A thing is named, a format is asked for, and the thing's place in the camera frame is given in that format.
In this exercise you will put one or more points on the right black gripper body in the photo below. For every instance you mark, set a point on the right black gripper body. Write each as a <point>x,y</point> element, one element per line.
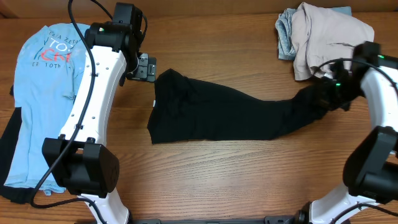
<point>339,93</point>

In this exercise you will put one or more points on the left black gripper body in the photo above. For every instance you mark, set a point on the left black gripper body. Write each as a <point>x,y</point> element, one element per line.
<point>145,69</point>

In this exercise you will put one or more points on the black t-shirt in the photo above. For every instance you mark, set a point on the black t-shirt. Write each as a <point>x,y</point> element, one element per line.
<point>189,109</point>

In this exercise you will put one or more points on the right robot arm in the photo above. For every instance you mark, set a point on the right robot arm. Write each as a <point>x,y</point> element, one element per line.
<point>369,180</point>

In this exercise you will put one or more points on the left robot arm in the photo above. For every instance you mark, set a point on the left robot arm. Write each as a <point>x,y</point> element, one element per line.
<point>78,159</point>

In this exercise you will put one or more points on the beige folded pants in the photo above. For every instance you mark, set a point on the beige folded pants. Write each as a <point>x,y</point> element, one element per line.
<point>320,34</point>

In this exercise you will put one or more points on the grey-blue folded garment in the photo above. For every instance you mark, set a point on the grey-blue folded garment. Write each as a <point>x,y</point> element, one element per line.
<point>284,29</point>

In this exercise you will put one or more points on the light blue printed t-shirt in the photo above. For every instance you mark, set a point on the light blue printed t-shirt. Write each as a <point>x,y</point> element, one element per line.
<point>47,77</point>

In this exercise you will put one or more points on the black garment under pile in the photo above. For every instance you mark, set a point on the black garment under pile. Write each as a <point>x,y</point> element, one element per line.
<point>8,144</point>

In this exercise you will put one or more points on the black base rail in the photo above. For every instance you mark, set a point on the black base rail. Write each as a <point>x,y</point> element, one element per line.
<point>285,219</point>

